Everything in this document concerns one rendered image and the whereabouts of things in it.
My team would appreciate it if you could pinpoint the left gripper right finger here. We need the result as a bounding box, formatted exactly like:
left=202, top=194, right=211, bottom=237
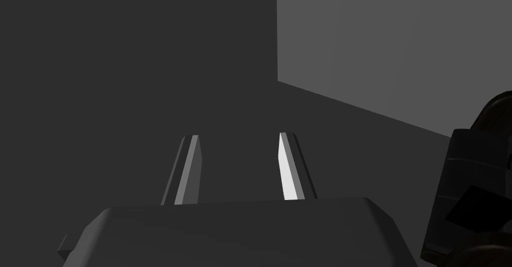
left=277, top=132, right=319, bottom=202

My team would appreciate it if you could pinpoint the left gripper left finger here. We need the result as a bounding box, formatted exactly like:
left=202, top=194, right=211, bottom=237
left=160, top=134, right=203, bottom=207

